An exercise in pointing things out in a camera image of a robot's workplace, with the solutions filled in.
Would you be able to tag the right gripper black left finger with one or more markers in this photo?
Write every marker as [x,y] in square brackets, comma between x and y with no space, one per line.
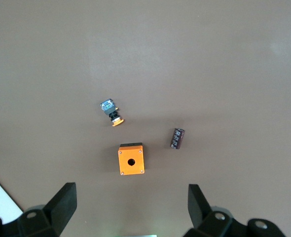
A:
[59,207]

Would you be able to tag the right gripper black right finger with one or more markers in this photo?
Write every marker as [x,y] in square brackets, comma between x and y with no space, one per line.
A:
[202,212]

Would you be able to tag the white drawer cabinet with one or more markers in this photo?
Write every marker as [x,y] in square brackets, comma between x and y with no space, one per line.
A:
[0,202]

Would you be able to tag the dark cylindrical capacitor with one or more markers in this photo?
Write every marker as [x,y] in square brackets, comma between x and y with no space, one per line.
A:
[177,138]

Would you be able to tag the orange switch enclosure box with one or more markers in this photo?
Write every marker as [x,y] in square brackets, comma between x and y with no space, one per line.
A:
[135,155]

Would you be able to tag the orange-capped push button switch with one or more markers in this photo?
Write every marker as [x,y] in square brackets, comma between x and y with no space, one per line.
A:
[109,108]

